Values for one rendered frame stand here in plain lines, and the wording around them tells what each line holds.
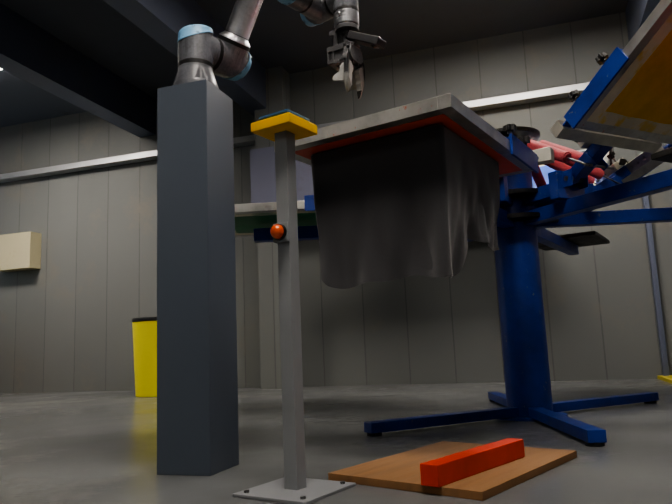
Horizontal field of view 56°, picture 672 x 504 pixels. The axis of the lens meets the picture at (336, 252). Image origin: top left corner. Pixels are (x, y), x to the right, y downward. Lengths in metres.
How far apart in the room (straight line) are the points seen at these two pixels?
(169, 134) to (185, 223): 0.30
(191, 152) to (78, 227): 5.45
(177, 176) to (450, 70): 4.36
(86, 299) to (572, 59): 5.35
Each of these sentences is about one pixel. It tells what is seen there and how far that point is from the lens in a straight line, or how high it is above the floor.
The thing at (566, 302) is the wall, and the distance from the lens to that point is 5.56.
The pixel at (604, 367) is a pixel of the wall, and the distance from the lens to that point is 5.57.
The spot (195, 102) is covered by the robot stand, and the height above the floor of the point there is 1.13.
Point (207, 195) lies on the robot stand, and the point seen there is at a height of 0.82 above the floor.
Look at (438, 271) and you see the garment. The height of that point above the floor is 0.54.
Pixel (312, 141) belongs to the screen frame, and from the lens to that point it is 1.89.
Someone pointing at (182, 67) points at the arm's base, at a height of 1.27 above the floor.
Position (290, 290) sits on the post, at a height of 0.50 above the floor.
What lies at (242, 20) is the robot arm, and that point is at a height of 1.46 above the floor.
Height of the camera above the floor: 0.35
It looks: 9 degrees up
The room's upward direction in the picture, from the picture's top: 2 degrees counter-clockwise
